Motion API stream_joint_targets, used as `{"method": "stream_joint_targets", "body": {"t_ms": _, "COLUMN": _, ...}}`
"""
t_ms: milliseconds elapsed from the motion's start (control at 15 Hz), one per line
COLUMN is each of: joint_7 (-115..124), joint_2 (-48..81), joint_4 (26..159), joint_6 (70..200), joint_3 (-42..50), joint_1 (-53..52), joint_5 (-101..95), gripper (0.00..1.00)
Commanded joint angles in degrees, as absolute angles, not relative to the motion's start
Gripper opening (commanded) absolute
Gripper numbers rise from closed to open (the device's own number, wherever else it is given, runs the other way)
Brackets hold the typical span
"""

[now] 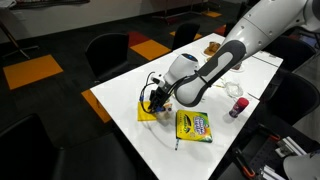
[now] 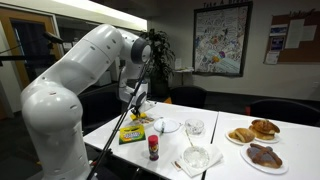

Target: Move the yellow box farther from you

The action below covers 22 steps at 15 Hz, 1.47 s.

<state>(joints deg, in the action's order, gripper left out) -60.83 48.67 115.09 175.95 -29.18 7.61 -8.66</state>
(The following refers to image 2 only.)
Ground small white pinned paper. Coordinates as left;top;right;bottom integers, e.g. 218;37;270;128
301;24;318;42

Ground green potted plant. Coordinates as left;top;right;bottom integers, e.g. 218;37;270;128
138;28;177;98

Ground black office chair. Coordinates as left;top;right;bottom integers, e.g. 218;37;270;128
249;98;320;128
169;85;208;110
78;87;124;135

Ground bright ceiling light strip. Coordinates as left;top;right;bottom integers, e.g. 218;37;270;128
0;0;148;32

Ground green yellow crayon box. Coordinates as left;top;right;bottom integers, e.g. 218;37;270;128
118;124;147;145

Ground golden croissant rolls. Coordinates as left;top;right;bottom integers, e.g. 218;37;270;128
228;127;256;144

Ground white cloth napkin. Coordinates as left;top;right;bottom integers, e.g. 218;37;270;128
177;143;224;178

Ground white plate under bun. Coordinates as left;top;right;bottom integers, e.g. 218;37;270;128
253;131;282;145

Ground large white pinned paper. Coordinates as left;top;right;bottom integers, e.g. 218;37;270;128
284;18;306;50

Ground white paper sign on glass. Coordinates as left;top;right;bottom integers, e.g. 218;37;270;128
62;41;74;52

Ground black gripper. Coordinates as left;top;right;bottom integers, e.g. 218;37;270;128
130;103;144;118

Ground brown cork notice board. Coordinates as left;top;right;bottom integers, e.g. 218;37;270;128
262;10;320;66

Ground red spice shaker bottle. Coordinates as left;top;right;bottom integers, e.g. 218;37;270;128
147;134;160;162

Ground empty white round plate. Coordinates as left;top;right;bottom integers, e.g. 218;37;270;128
153;118;182;134

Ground large clear glass bowl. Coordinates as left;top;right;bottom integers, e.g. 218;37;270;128
182;145;211;169

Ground wooden door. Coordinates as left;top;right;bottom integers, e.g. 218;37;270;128
0;7;64;90

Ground white plate under chocolate bread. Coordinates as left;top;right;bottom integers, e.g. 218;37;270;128
239;143;290;175

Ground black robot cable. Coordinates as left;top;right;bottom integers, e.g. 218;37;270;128
85;56;154;180

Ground light blue pinned flyer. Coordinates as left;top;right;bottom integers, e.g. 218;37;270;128
268;23;289;37

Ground small yellow box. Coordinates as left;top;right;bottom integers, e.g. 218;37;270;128
129;112;148;122

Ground small white brown packet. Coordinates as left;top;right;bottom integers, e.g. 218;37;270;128
171;159;183;171

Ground white plate under croissants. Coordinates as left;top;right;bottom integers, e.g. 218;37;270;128
225;128;256;146

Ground small side table with papers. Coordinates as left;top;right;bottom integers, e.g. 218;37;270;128
172;66;195;87

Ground dark chocolate cross bread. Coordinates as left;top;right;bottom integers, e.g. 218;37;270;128
246;142;284;169

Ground framed colouring poster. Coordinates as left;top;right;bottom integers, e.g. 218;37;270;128
192;1;254;78

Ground white flyer at board corner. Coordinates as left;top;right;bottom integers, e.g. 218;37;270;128
264;50;280;65

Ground small printed snack packet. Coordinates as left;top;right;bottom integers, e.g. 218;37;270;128
139;116;156;125

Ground black clamp with orange tip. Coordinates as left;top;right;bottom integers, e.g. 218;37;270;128
88;147;114;168

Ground thin wooden stick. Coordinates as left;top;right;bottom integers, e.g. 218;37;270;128
184;130;195;148

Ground small clear glass bowl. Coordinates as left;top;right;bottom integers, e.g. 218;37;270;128
184;118;205;136

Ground dark blue pinned flyer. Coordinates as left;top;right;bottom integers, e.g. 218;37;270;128
269;36;285;52

